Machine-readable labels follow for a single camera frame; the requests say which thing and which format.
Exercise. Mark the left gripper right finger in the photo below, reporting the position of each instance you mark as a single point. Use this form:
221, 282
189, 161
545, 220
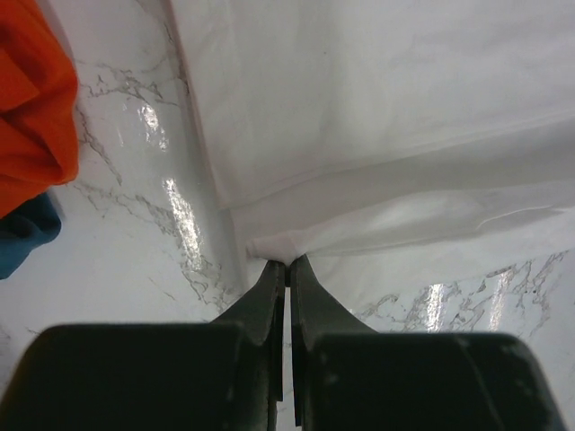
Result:
347, 376

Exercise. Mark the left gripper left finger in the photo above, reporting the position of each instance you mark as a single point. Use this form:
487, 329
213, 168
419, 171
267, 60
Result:
221, 375

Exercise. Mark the white t shirt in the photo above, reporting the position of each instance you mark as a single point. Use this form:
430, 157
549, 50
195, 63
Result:
393, 143

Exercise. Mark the blue folded shirt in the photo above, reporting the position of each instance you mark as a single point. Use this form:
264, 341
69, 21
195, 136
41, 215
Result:
34, 223

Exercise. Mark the orange folded shirt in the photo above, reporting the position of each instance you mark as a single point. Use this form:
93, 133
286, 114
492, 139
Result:
39, 144

